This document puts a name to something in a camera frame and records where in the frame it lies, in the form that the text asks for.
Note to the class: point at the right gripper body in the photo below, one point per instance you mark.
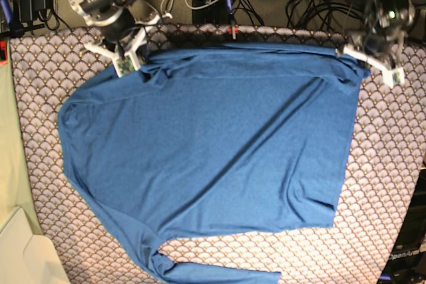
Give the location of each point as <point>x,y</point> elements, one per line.
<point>112,20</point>

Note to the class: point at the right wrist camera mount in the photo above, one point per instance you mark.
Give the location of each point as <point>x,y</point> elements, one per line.
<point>124,57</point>

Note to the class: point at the fan-patterned table cloth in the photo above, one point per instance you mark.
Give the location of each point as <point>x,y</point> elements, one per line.
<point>383,169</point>

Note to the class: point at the black OpenArm case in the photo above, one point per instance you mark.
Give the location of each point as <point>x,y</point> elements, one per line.
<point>406,262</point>

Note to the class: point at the white plastic bin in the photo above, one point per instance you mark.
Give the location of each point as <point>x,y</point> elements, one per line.
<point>25,256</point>

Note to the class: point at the blue long-sleeve T-shirt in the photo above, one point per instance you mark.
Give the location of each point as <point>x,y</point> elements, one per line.
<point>212,141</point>

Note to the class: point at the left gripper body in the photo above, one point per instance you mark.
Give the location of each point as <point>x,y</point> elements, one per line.
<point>379,43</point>

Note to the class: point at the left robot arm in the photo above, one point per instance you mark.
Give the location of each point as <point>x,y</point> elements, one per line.
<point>385,23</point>

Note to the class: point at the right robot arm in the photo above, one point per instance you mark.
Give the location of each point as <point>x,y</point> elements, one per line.
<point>77,7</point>

